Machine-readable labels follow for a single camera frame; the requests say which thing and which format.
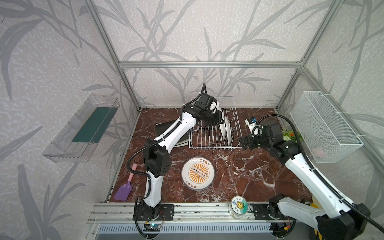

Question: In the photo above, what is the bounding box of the potted artificial plant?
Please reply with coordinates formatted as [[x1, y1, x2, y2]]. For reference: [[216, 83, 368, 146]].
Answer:
[[283, 130, 298, 143]]

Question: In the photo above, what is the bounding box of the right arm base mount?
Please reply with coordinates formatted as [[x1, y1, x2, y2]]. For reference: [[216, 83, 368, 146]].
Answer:
[[250, 203, 296, 222]]

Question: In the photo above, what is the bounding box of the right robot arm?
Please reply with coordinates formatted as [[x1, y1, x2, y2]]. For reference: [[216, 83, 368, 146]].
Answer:
[[239, 117, 384, 240]]

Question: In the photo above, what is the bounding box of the left circuit board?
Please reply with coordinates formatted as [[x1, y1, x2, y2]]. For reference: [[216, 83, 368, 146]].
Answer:
[[144, 223, 163, 232]]

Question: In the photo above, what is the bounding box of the round white plate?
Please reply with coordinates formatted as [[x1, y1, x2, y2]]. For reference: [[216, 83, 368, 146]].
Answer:
[[219, 110, 227, 141], [181, 160, 217, 192], [225, 116, 233, 147], [181, 156, 216, 190]]

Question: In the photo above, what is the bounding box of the right circuit board wiring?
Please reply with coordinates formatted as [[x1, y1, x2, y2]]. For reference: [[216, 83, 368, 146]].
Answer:
[[269, 222, 292, 238]]

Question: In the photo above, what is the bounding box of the green sponge mat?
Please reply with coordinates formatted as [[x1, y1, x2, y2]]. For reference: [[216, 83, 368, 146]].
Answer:
[[72, 107, 118, 144]]

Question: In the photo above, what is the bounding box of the aluminium frame rail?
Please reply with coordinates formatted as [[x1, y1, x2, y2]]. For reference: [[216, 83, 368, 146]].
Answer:
[[119, 62, 301, 69]]

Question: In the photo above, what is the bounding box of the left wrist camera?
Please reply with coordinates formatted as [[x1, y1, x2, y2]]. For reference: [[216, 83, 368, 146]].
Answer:
[[209, 101, 221, 113]]

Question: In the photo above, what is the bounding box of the white mesh wall basket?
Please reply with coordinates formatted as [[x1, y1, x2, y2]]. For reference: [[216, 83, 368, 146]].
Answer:
[[290, 91, 364, 164]]

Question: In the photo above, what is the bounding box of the black square plate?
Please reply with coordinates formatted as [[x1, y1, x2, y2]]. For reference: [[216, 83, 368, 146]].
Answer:
[[154, 119, 190, 148]]

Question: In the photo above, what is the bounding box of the white wire dish rack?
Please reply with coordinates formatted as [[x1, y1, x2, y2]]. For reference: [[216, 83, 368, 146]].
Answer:
[[189, 97, 242, 150]]

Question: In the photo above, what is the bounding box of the yellow work glove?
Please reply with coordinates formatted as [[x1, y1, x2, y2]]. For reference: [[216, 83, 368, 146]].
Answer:
[[311, 195, 323, 209]]

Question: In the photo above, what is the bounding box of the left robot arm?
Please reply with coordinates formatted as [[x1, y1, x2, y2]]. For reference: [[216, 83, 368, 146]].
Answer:
[[127, 84, 225, 221]]

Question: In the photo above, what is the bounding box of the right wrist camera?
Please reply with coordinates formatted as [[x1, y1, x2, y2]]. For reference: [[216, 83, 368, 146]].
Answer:
[[245, 116, 260, 138]]

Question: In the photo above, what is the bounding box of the clear plastic wall shelf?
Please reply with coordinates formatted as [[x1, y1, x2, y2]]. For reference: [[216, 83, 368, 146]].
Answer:
[[43, 94, 120, 163]]

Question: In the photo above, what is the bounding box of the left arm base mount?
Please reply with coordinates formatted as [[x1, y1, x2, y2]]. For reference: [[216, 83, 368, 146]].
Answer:
[[132, 203, 175, 222]]

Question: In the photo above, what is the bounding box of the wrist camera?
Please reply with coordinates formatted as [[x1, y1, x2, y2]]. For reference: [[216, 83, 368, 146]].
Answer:
[[209, 101, 221, 113], [245, 116, 260, 138]]

